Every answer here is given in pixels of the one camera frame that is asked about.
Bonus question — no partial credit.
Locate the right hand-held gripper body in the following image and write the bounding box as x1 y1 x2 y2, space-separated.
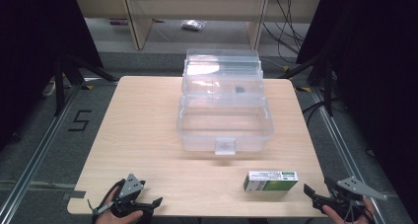
323 176 389 224

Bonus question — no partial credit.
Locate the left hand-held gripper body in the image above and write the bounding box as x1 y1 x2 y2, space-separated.
88 173 153 218

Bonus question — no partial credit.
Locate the person's right hand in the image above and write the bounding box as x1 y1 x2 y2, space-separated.
320 196 377 224

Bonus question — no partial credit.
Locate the person's left hand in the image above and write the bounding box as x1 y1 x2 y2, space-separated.
94 186 145 224

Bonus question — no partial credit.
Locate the green and white carton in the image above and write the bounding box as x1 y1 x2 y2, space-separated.
243 170 300 193

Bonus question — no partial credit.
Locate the black metal stand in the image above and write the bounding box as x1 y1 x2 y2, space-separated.
52 52 120 117
278 51 335 117

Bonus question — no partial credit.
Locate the clear plastic storage box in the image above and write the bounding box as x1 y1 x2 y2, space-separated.
175 47 275 157

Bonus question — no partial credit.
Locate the black curtain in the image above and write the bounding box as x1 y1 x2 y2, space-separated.
296 0 418 224
0 0 105 152

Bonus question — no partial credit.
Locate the clear plastic bag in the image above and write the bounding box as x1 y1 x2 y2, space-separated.
180 19 207 32

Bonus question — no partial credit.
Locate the aluminium floor rail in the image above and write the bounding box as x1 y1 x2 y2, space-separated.
310 86 388 224
0 84 84 224

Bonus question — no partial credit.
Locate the black floor cable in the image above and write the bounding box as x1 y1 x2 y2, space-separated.
301 99 329 127

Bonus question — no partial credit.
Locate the white cable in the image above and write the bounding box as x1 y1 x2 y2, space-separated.
40 80 57 99

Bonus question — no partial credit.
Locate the black cable bundle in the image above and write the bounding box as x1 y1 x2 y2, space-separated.
261 0 308 56

